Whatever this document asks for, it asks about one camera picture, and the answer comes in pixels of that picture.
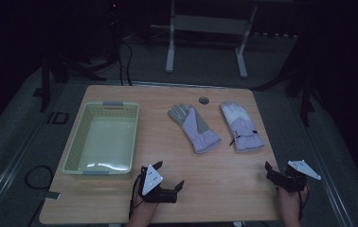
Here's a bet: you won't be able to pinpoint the person's right hand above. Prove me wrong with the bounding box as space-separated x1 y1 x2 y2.
277 183 310 217

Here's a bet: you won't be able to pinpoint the pale green plastic basket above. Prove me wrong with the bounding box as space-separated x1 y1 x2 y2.
62 100 140 176

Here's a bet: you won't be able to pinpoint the black rectangular floor frame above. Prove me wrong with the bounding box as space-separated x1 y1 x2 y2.
46 111 70 125

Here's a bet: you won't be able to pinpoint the white metal desk frame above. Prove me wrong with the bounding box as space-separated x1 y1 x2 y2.
165 0 259 79

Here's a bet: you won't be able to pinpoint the person's left hand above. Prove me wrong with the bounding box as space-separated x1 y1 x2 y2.
129 198 160 221

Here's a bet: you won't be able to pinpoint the lavender glove with grey palm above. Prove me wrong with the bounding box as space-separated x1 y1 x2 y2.
167 103 223 155

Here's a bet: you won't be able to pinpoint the black hanging cables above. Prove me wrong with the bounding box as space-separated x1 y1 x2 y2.
116 39 134 87

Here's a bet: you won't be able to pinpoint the grey tape piece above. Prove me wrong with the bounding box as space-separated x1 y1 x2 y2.
43 190 63 201

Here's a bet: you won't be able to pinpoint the black metal stand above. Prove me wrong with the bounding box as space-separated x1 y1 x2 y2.
251 37 327 128

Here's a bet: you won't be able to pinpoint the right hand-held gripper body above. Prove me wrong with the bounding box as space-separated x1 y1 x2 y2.
274 159 322 194

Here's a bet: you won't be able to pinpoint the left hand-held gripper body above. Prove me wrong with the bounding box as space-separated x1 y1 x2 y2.
138 164 179 204

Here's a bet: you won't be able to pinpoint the lavender glove with white fingers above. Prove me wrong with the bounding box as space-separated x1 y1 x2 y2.
220 100 265 153

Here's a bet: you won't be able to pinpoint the black tripod stand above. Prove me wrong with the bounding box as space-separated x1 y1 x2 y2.
34 0 124 114

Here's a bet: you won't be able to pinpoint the right hand-held gripper cable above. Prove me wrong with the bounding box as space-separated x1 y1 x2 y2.
296 183 310 221

